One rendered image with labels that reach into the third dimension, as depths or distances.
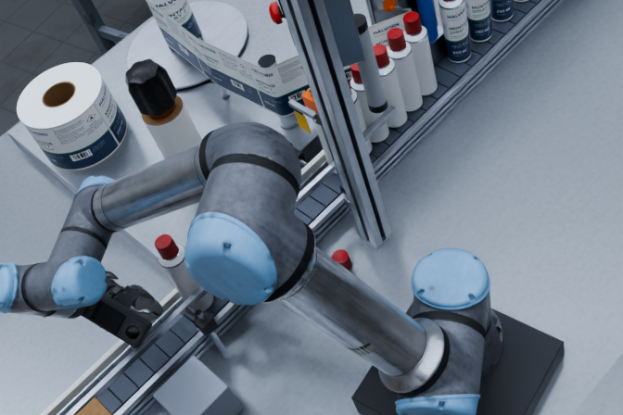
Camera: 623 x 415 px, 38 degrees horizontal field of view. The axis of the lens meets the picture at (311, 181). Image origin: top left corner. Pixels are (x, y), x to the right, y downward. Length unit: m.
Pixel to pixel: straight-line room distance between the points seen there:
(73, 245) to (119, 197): 0.11
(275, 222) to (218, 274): 0.09
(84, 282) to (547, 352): 0.76
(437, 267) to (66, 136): 0.95
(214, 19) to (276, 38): 0.19
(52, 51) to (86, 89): 1.98
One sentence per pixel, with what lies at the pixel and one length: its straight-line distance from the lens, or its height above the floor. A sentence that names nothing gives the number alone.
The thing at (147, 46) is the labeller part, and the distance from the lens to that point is 2.29.
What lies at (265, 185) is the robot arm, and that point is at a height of 1.46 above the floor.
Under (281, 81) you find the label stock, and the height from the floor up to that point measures 1.02.
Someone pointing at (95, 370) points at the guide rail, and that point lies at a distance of 1.72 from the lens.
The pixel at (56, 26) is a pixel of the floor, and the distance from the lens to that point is 4.14.
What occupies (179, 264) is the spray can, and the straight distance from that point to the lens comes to 1.61.
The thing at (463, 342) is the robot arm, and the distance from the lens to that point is 1.34.
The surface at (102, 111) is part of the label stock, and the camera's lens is 2.03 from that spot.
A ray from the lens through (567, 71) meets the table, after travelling 2.02.
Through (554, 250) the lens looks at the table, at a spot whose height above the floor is 0.83.
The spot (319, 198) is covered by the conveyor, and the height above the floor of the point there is 0.88.
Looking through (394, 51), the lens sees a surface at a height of 1.05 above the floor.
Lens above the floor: 2.26
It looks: 49 degrees down
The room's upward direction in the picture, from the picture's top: 21 degrees counter-clockwise
